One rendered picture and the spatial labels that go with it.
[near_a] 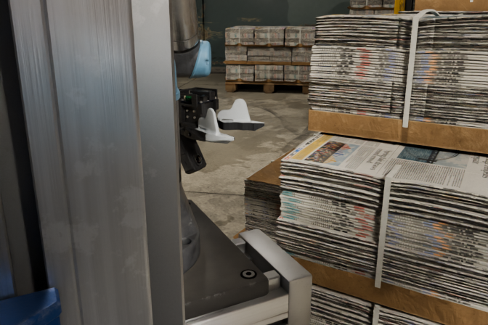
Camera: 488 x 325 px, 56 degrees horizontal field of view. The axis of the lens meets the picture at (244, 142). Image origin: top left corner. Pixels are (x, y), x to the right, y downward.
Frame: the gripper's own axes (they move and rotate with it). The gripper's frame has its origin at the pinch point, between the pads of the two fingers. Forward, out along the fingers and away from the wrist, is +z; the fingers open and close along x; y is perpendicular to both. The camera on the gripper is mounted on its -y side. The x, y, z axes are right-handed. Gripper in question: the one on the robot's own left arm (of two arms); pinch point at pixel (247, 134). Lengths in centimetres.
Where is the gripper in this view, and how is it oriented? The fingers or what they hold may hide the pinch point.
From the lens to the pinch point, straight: 83.1
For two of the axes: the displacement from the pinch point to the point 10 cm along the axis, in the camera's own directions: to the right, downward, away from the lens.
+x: 5.0, -2.4, 8.3
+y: 0.0, -9.6, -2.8
